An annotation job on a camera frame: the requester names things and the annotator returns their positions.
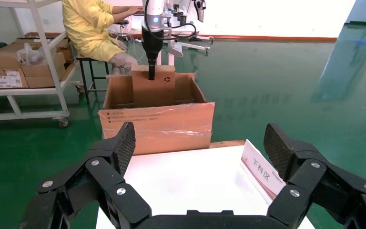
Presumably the white acrylic table sign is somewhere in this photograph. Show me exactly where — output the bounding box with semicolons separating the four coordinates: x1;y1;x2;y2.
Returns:
240;139;287;206

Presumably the bare hand of seated person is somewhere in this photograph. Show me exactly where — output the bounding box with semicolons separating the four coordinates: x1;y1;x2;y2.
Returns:
128;5;144;16

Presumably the black hanging device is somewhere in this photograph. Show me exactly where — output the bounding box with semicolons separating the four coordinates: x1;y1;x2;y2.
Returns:
193;0;207;23

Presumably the white shelf cart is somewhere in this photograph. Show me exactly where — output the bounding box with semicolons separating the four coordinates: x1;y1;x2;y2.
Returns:
0;0;86;129

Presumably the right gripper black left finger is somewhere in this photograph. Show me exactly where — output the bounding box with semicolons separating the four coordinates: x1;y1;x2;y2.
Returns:
20;121;153;229

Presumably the medium plain cardboard box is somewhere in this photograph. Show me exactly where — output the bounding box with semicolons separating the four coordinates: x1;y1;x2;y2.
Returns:
20;51;67;78

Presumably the small cardboard box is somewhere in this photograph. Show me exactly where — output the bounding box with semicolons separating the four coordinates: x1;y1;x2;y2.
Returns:
132;64;177;109

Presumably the person in yellow coat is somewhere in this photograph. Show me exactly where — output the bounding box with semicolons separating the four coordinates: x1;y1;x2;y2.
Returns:
61;0;144;76

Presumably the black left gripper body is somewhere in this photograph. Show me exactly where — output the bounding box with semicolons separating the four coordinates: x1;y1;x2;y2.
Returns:
141;27;165;66

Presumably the black metal stool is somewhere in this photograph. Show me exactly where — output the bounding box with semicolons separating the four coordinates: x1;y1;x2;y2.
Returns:
75;54;112;105

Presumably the wide plain cardboard box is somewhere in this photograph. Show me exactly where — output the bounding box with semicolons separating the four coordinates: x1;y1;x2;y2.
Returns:
0;40;45;69

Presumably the large open cardboard box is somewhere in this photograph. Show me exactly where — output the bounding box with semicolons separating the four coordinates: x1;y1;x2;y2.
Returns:
98;72;245;156

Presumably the cardboard box with white label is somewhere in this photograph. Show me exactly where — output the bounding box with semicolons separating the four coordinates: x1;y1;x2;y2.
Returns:
0;65;30;90

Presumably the low plain cardboard box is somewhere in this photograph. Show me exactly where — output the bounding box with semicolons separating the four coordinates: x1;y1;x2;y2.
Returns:
25;64;66;89

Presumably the clear plastic bag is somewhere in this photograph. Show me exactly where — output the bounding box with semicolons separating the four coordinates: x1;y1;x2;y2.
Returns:
16;42;47;66

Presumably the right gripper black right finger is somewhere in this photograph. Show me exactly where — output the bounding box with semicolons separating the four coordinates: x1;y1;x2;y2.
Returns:
263;122;366;229

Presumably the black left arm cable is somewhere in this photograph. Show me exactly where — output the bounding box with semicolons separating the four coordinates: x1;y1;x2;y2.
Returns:
143;0;198;41

